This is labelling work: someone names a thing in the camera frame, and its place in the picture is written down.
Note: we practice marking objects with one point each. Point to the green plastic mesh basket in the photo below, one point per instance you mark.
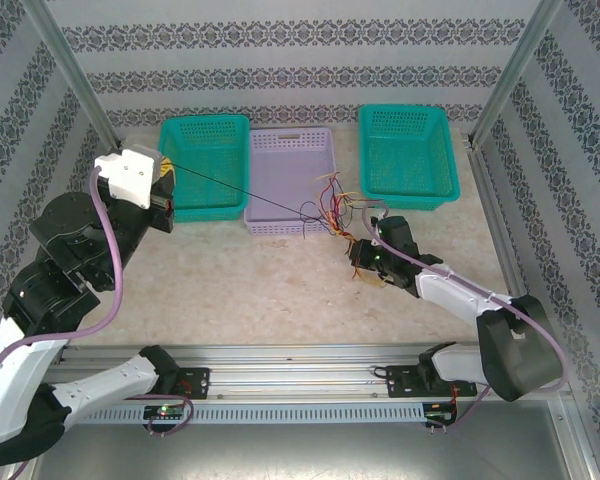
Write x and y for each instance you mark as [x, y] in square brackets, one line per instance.
[405, 150]
[205, 165]

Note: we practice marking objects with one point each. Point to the lavender plastic perforated basket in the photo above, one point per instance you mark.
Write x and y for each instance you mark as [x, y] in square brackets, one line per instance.
[290, 165]

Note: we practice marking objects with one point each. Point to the steel front floor sheet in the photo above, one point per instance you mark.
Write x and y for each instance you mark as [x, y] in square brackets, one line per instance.
[300, 450]

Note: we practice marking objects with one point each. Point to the aluminium table side rail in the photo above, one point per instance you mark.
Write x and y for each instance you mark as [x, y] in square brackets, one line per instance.
[502, 230]
[102, 165]

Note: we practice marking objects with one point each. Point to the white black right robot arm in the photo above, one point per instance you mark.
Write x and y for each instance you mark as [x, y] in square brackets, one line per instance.
[450, 292]

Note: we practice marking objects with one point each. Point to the aluminium frame post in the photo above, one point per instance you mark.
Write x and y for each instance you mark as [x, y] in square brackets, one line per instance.
[72, 70]
[516, 70]

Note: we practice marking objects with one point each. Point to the small circuit board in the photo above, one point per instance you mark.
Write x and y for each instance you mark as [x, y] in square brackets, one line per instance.
[440, 414]
[165, 411]

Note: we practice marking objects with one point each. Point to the aluminium arm base rail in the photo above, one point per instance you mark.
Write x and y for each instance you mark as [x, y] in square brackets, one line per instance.
[290, 372]

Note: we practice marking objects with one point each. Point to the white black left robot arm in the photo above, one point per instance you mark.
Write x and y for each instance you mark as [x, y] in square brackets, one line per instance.
[20, 380]

